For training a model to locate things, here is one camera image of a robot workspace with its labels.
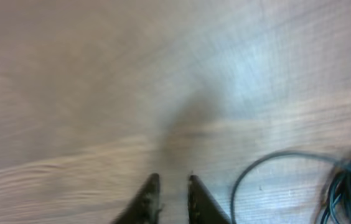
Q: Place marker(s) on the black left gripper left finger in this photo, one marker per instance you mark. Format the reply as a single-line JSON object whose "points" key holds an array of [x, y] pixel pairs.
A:
{"points": [[145, 207]]}

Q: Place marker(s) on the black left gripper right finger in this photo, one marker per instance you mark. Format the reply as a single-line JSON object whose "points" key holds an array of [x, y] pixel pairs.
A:
{"points": [[202, 207]]}

